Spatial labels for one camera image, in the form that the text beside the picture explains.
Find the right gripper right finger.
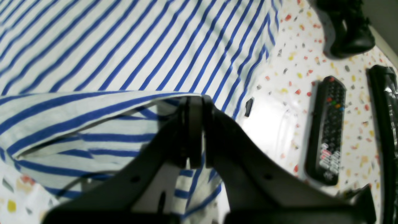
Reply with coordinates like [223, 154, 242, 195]
[203, 96, 376, 224]

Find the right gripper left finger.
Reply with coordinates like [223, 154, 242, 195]
[44, 96, 203, 224]

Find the blue white striped t-shirt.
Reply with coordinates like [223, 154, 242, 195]
[1, 0, 283, 224]

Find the small black shirt tag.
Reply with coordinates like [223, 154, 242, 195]
[244, 97, 254, 117]

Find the black tv remote control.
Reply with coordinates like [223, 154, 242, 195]
[304, 76, 346, 186]

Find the long black flat bar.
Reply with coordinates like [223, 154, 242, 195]
[367, 65, 398, 224]

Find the black game controller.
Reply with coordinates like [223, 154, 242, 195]
[316, 0, 376, 58]

